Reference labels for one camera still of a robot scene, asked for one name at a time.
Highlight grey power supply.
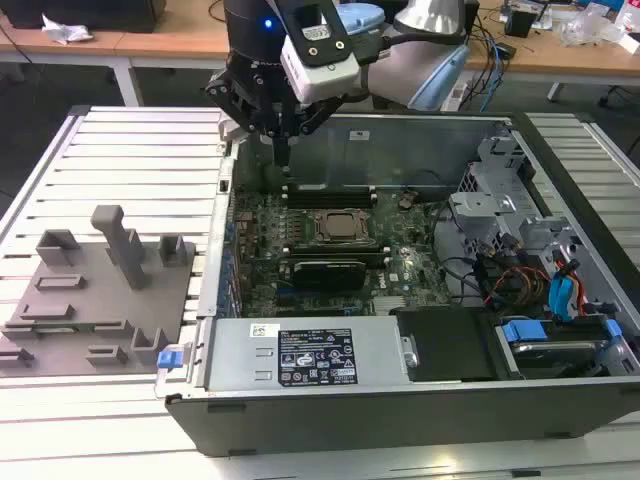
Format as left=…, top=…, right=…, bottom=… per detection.
left=204, top=314, right=407, bottom=397

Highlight black RAM slot bank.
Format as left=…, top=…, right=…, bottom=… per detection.
left=281, top=182, right=379, bottom=211

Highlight hard disk in blue carrier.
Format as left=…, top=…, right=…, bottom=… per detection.
left=494, top=319, right=622, bottom=380

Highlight black plastic shroud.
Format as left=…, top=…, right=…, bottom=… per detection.
left=389, top=307, right=495, bottom=385

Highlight large black box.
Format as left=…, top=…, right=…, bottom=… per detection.
left=9, top=0, right=167, bottom=34

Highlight metal drive cage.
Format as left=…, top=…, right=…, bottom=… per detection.
left=447, top=133, right=626, bottom=321

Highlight silver chipset heatsink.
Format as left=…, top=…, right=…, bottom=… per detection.
left=372, top=295, right=409, bottom=317

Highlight orange yellow wire bundle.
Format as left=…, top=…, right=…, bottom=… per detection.
left=492, top=266, right=550, bottom=307

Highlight crumpled white paper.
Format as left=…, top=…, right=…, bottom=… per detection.
left=40, top=13, right=94, bottom=47

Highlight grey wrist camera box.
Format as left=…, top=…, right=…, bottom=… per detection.
left=278, top=0, right=362, bottom=105

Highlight small black device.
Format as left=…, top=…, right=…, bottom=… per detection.
left=503, top=9, right=539, bottom=38

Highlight green motherboard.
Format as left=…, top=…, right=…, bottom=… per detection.
left=232, top=187, right=451, bottom=319

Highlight tall black box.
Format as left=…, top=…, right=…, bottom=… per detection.
left=462, top=0, right=481, bottom=40

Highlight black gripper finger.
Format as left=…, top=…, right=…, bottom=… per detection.
left=282, top=93, right=347, bottom=167
left=203, top=68, right=285, bottom=167

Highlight blue flat wire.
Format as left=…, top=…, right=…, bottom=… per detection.
left=548, top=259, right=577, bottom=324

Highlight metal CPU socket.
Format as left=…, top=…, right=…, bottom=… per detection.
left=309, top=207, right=376, bottom=245

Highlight white power strip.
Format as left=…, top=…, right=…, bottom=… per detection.
left=442, top=79, right=467, bottom=112

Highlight black PC case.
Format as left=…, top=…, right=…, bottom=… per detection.
left=154, top=107, right=640, bottom=459

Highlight grey parts rack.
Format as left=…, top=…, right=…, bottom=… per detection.
left=0, top=203, right=199, bottom=379

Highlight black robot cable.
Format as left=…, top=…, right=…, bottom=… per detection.
left=359, top=22, right=469, bottom=69

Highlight silver CPU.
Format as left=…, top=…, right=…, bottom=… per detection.
left=325, top=213, right=365, bottom=237

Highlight grey case latch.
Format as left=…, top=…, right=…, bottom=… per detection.
left=218, top=112, right=247, bottom=142

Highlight blue desk cable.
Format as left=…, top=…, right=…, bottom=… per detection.
left=485, top=38, right=504, bottom=112

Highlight black graphics card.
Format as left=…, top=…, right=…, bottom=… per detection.
left=289, top=257, right=369, bottom=294

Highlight green RAM stick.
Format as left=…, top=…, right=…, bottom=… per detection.
left=33, top=325, right=97, bottom=336

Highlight clear plastic bags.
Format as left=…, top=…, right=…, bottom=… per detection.
left=552, top=2, right=622, bottom=49

